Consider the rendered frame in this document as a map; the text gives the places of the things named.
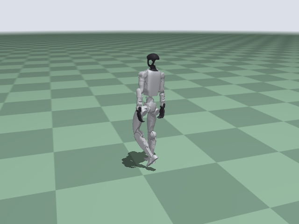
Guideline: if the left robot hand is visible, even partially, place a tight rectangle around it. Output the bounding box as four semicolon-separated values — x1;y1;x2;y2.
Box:
136;107;145;122

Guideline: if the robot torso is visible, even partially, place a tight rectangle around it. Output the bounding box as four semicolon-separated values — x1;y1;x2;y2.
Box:
143;68;161;113

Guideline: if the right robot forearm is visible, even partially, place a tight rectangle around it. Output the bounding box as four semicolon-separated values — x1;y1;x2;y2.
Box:
159;92;165;107

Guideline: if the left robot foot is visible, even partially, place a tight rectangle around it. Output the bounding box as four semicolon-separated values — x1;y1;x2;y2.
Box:
146;155;158;166

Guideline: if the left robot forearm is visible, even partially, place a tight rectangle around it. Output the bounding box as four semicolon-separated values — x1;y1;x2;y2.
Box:
136;89;143;110

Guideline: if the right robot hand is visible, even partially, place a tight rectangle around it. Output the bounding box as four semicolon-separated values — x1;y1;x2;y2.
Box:
157;103;165;119

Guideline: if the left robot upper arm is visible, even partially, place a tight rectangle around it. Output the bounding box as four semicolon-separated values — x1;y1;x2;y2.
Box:
138;71;147;94

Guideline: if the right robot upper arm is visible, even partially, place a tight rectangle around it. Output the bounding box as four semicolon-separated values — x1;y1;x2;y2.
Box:
159;72;165;92

